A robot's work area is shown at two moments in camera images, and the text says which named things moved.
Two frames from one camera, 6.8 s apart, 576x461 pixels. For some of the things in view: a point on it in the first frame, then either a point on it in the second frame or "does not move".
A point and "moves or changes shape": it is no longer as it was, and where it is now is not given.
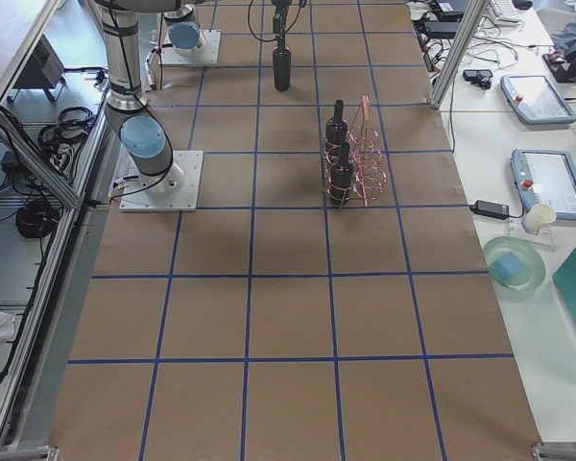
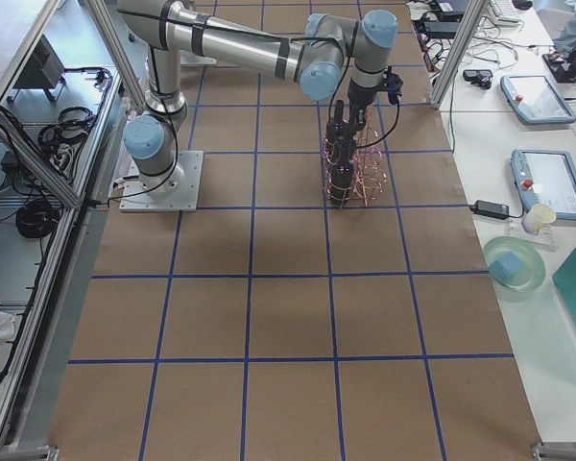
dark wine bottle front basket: [341, 181] does not move
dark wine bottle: [281, 65] moves or changes shape
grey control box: [43, 67] does not move
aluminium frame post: [473, 18] does not move
